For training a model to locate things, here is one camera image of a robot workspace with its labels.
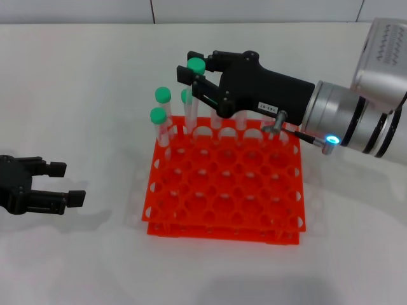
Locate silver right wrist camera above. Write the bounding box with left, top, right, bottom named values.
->
left=349, top=17, right=407, bottom=111

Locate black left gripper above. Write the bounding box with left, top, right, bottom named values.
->
left=0, top=154, right=87, bottom=215

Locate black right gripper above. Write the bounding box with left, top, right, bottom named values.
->
left=176, top=50, right=315, bottom=125

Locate orange test tube rack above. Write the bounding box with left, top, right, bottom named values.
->
left=141, top=116, right=308, bottom=246

